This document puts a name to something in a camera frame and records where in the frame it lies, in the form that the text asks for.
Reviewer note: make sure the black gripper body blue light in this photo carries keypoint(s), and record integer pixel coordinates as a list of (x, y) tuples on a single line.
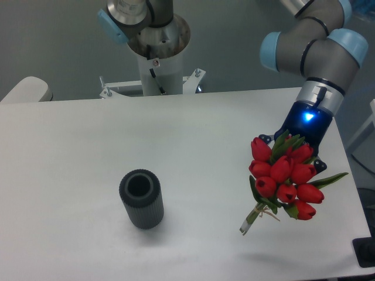
[(308, 122)]

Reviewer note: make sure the red tulip bouquet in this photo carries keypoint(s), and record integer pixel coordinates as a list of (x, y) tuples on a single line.
[(282, 176)]

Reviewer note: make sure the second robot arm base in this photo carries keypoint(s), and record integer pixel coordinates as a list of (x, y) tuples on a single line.
[(123, 20)]

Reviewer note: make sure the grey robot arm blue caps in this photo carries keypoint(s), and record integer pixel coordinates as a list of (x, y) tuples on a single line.
[(326, 54)]

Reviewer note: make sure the black object at table edge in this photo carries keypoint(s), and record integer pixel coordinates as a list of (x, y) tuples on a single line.
[(364, 251)]

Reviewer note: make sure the dark grey ribbed vase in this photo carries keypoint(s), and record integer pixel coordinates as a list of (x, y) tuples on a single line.
[(141, 195)]

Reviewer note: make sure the white chair backrest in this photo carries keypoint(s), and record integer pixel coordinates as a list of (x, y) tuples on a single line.
[(30, 89)]

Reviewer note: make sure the white metal base frame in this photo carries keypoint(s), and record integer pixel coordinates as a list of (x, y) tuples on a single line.
[(190, 85)]

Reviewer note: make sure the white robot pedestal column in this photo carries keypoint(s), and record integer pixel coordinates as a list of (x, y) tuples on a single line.
[(159, 51)]

